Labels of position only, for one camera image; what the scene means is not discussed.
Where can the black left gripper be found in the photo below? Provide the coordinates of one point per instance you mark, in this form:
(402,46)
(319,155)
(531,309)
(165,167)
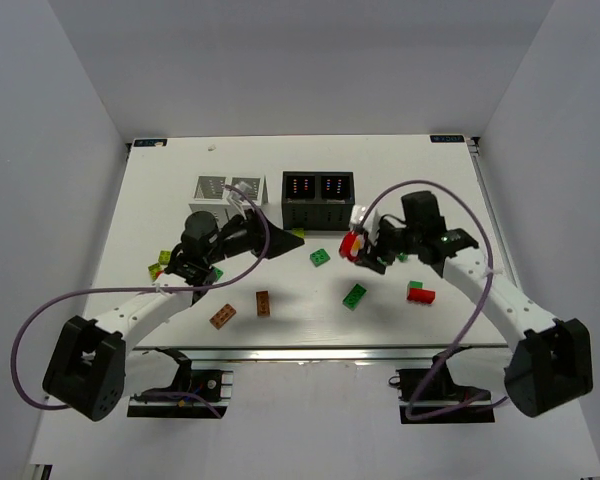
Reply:
(256,235)

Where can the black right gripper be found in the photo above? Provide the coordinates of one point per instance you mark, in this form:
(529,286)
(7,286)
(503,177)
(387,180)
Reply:
(372,250)

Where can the red arch lego brick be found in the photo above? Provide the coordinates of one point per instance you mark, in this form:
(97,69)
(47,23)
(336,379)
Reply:
(352,245)

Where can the red and green lego stack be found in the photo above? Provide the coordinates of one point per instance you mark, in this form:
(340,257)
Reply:
(418,294)

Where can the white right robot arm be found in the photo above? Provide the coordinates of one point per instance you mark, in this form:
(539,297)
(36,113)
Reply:
(549,360)

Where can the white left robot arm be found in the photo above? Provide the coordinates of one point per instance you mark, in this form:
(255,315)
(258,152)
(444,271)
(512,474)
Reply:
(95,364)

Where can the green square lego brick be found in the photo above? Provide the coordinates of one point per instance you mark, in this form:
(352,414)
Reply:
(319,257)

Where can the green long lego brick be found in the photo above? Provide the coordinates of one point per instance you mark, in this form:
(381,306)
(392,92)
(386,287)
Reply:
(354,297)

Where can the black two-compartment container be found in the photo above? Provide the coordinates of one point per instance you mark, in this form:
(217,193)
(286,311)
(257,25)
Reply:
(317,201)

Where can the brown lego brick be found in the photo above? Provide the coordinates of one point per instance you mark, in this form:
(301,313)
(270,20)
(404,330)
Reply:
(263,304)

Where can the white two-compartment container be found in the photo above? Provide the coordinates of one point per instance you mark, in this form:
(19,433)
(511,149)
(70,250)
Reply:
(210,194)

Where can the orange lego brick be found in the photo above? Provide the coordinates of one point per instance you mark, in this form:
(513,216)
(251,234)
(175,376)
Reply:
(222,316)

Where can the lime lego brick left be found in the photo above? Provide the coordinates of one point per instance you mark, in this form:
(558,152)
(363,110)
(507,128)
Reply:
(164,257)

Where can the lime red lego stack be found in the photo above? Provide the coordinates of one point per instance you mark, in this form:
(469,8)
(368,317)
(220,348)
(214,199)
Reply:
(155,270)

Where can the blue label sticker right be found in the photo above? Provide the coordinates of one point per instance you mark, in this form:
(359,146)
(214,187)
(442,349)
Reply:
(446,138)

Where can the blue label sticker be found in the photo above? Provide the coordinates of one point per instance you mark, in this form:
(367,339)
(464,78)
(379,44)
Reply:
(149,142)
(446,138)

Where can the blue label sticker left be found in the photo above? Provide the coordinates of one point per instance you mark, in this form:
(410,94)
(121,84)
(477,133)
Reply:
(149,142)

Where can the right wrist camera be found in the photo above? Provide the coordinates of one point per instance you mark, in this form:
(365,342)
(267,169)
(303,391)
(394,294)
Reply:
(361,219)

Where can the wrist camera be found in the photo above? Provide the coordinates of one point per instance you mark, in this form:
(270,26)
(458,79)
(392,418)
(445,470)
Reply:
(361,219)
(238,194)

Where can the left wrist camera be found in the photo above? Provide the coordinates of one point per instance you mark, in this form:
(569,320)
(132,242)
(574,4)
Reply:
(238,194)

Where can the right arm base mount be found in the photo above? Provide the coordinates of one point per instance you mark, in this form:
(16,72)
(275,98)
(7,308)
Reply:
(441,392)

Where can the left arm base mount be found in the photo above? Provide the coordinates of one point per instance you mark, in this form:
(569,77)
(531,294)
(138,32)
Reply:
(167,384)

